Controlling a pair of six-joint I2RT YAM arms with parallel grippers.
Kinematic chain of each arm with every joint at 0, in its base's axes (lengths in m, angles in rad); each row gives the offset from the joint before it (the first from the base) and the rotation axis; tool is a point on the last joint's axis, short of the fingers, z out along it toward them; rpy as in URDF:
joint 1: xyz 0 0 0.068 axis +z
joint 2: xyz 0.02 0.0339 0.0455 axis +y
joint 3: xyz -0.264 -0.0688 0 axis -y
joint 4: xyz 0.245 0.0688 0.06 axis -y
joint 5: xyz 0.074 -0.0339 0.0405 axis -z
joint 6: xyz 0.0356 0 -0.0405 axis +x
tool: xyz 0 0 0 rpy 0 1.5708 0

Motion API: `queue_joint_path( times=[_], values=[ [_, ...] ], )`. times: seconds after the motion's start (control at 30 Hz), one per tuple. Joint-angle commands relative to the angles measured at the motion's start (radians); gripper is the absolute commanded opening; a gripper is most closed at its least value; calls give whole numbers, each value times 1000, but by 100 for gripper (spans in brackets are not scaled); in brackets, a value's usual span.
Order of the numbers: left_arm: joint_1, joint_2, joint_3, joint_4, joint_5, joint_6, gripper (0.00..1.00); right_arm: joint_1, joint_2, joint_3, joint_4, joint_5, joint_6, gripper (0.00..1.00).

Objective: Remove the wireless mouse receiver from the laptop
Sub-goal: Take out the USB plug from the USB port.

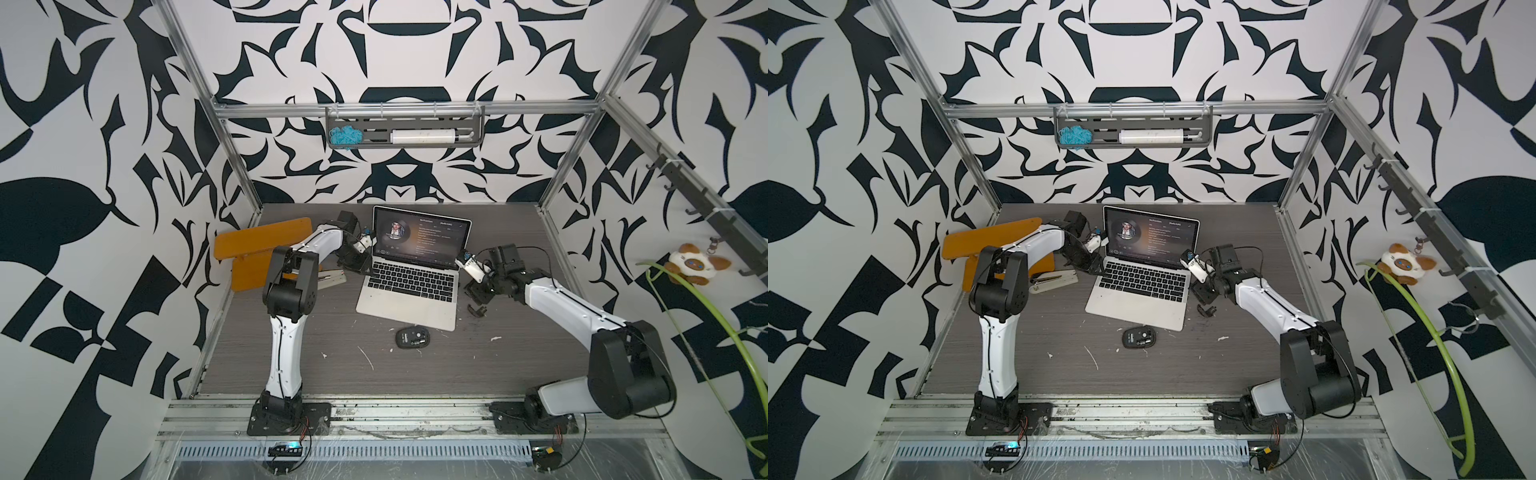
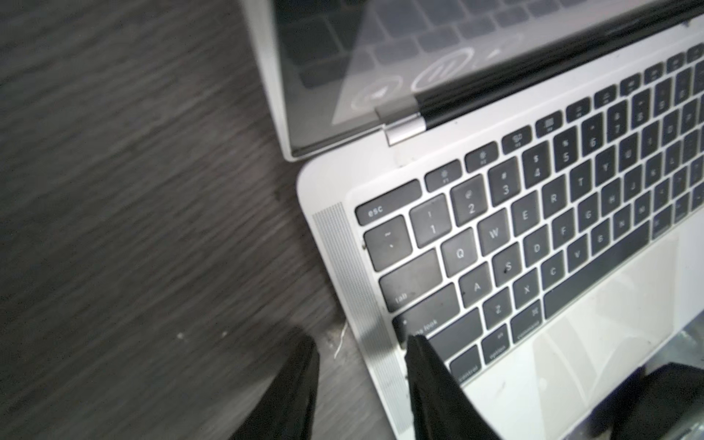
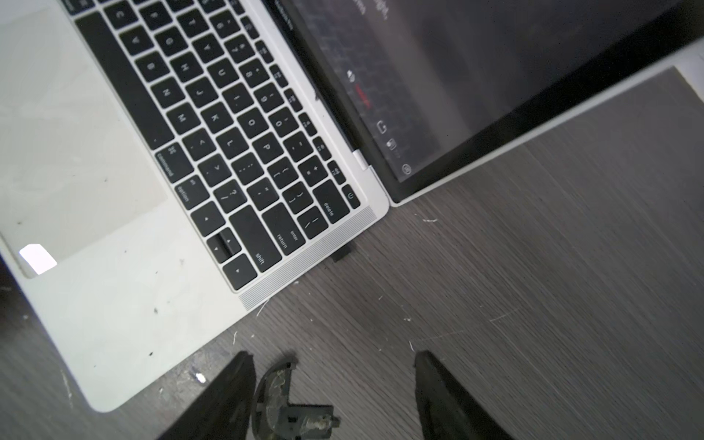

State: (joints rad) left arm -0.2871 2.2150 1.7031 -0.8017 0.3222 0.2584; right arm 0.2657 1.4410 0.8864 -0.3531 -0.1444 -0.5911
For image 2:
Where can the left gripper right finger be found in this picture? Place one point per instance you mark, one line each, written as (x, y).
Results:
(440, 407)

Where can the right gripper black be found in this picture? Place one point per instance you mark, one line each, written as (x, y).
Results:
(668, 405)

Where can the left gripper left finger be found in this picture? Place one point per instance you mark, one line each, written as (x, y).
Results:
(287, 409)

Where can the silver laptop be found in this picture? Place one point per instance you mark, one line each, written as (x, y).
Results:
(521, 182)

